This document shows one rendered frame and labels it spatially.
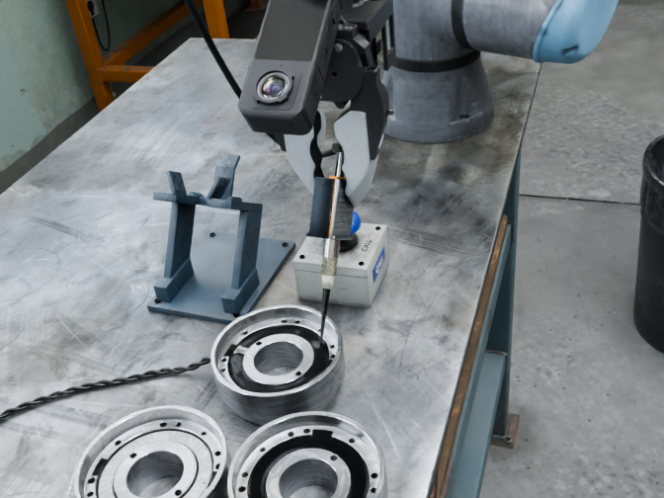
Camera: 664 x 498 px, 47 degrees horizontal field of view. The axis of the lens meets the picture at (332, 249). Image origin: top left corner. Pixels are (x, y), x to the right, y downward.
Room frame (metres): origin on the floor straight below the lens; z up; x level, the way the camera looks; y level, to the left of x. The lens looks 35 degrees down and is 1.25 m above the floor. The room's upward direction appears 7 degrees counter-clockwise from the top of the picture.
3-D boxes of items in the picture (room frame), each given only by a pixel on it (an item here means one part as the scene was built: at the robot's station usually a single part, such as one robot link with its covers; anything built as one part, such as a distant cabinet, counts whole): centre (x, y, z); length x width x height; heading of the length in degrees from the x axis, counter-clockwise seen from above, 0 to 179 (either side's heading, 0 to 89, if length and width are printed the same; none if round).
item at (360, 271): (0.59, -0.01, 0.82); 0.08 x 0.07 x 0.05; 158
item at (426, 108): (0.90, -0.15, 0.85); 0.15 x 0.15 x 0.10
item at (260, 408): (0.45, 0.05, 0.82); 0.10 x 0.10 x 0.04
